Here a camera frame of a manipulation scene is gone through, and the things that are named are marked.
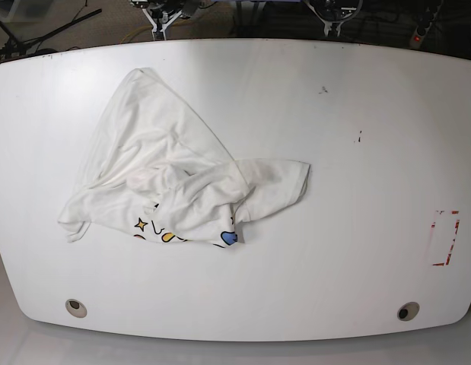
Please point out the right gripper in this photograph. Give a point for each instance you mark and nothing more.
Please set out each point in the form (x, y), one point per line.
(161, 14)

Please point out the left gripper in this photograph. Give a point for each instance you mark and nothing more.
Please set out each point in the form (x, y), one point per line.
(334, 13)

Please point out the white printed T-shirt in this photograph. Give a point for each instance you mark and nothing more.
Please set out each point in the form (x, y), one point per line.
(156, 171)

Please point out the black power strip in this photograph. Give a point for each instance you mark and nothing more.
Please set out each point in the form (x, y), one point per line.
(424, 22)

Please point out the red tape rectangle marking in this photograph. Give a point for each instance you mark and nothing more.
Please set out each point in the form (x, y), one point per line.
(443, 236)

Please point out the left table cable grommet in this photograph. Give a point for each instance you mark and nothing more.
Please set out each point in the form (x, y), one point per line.
(76, 308)

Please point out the table cable grommet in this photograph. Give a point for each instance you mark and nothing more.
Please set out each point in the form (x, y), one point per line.
(76, 308)
(408, 311)

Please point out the right table cable grommet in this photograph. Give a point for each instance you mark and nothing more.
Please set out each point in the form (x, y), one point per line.
(408, 311)

